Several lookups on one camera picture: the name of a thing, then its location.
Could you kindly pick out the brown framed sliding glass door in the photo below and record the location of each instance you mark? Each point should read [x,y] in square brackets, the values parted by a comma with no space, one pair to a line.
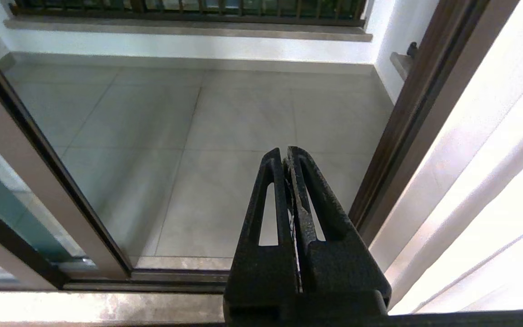
[30,150]

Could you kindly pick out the metal door floor track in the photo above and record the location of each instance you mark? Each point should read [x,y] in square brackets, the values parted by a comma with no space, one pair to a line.
[175,277]

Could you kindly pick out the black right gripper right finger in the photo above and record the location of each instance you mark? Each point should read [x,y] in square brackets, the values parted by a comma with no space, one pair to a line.
[338,268]

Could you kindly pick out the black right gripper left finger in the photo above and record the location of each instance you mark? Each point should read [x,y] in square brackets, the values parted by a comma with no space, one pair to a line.
[261,272]

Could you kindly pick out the dark brown door jamb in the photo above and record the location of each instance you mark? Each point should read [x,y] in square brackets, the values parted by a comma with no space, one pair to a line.
[407,136]

